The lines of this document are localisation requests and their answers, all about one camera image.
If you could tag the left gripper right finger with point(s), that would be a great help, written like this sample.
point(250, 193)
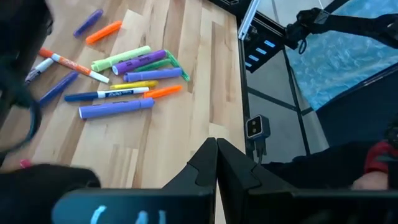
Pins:
point(280, 205)

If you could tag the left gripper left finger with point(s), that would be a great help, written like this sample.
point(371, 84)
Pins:
point(174, 205)

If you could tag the thin purple marker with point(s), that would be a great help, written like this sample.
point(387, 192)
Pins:
point(59, 87)

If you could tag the red-orange thin highlighter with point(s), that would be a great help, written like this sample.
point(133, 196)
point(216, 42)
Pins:
point(104, 31)

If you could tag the light green fat highlighter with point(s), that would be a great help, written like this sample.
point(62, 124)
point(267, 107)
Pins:
point(121, 57)

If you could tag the blue dry-erase marker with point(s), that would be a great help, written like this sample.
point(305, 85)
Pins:
point(105, 94)

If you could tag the purple fat marker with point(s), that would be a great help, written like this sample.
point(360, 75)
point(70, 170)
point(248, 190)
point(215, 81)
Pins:
point(152, 75)
point(115, 108)
point(140, 62)

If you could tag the orange thin highlighter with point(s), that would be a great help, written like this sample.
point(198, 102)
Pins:
point(163, 91)

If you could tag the pink fat highlighter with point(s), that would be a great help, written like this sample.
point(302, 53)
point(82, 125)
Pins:
point(25, 163)

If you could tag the green thin highlighter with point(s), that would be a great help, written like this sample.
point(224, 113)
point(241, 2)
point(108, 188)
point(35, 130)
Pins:
point(155, 65)
point(178, 67)

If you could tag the black jointed support arm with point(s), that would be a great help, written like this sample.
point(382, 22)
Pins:
point(342, 26)

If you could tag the person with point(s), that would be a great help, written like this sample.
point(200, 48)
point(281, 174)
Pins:
point(326, 168)

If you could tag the orange dry-erase marker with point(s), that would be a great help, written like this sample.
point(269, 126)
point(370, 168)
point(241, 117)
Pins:
point(71, 64)

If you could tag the purple thin highlighter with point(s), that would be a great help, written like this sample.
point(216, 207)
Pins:
point(88, 22)

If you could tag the person's hand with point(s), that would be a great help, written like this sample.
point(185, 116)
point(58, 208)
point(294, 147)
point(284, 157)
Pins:
point(370, 182)

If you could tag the yellow thin highlighter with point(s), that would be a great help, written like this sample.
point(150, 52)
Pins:
point(133, 85)

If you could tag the black controller box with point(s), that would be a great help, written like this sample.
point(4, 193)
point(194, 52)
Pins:
point(258, 40)

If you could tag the grey table-level camera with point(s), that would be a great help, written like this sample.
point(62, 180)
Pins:
point(257, 127)

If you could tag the black aluminium table frame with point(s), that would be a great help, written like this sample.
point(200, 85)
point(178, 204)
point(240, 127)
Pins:
point(245, 93)

